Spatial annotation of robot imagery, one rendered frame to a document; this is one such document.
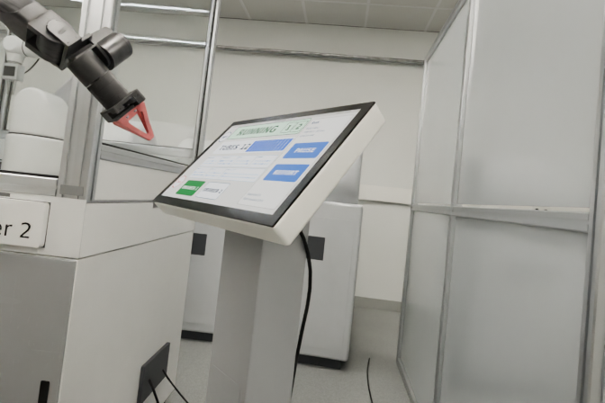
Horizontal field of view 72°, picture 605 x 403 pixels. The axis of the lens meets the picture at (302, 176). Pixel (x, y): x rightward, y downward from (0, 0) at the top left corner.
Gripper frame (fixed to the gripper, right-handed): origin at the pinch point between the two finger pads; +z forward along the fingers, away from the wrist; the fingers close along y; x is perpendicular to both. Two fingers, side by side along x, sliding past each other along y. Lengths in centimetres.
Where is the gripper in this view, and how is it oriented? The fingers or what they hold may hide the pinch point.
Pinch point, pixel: (148, 136)
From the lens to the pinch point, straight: 94.3
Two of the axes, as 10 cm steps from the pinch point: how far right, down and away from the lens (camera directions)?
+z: 5.3, 7.2, 4.5
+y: -6.3, -0.2, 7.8
